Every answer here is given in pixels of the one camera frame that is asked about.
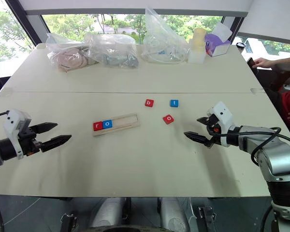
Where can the purple tissue box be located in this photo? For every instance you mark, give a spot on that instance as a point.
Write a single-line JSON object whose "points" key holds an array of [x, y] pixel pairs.
{"points": [[217, 43]]}

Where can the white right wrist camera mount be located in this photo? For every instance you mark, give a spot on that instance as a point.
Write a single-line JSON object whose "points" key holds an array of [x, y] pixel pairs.
{"points": [[222, 113]]}

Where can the red letter tile b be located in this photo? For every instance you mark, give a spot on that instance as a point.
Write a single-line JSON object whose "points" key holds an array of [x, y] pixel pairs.
{"points": [[149, 102]]}

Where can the silver right robot leg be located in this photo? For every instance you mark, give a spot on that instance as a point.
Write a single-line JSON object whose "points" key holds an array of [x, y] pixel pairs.
{"points": [[174, 215]]}

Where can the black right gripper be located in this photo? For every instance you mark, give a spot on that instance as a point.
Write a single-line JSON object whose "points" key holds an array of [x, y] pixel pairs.
{"points": [[212, 135]]}

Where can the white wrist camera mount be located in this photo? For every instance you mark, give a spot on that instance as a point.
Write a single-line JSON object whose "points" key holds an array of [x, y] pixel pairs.
{"points": [[222, 113], [13, 120]]}

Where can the plastic bag of grey items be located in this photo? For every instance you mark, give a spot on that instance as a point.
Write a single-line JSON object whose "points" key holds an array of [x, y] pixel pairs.
{"points": [[116, 53]]}

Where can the plastic bag of pink items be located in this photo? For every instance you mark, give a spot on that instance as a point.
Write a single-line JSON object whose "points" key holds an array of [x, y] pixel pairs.
{"points": [[67, 59]]}

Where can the bystander bare forearm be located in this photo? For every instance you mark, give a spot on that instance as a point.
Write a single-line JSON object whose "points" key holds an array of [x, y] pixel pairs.
{"points": [[286, 60]]}

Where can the yellow-capped plastic bottle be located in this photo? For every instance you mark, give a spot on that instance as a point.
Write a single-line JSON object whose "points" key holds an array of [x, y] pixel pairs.
{"points": [[197, 48]]}

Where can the blue letter tile o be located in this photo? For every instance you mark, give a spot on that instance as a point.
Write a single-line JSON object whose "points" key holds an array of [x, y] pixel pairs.
{"points": [[107, 124]]}

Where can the dark rounded robot waist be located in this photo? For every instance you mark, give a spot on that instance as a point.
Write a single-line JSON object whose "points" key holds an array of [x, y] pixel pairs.
{"points": [[130, 229]]}

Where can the red letter tile r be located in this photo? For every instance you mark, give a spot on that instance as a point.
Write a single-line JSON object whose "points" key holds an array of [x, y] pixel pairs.
{"points": [[98, 126]]}

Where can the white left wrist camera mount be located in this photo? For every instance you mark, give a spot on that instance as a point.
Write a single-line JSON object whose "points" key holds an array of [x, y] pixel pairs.
{"points": [[13, 120]]}

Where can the blue letter tile t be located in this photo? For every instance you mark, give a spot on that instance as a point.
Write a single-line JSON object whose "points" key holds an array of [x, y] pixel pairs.
{"points": [[174, 103]]}

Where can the black office chair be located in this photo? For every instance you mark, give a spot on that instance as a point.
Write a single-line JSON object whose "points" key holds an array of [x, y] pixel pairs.
{"points": [[273, 79]]}

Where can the silver robot leg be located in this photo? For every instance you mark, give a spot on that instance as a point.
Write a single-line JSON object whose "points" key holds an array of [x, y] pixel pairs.
{"points": [[108, 212], [174, 215]]}

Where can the black metal table clamp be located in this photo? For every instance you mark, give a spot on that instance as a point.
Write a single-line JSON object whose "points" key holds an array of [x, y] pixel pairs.
{"points": [[68, 222], [205, 218]]}

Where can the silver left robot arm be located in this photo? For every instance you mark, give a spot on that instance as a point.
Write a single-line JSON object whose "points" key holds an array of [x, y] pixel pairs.
{"points": [[1, 149]]}

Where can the black phone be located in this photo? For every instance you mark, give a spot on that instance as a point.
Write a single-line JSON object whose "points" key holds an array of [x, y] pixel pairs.
{"points": [[251, 62]]}

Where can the red letter tile o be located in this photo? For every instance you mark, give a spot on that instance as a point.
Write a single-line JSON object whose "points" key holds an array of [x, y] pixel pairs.
{"points": [[169, 119]]}

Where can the silver left robot leg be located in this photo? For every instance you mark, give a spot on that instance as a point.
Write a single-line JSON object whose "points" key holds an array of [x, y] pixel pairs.
{"points": [[108, 212]]}

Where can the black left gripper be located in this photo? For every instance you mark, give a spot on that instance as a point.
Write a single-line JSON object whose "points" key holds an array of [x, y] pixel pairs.
{"points": [[29, 141]]}

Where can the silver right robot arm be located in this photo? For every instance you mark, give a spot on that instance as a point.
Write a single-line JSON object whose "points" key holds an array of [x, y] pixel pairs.
{"points": [[278, 154]]}

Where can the wooden letter tile tray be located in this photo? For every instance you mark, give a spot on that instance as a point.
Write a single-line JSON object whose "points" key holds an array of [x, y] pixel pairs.
{"points": [[128, 120]]}

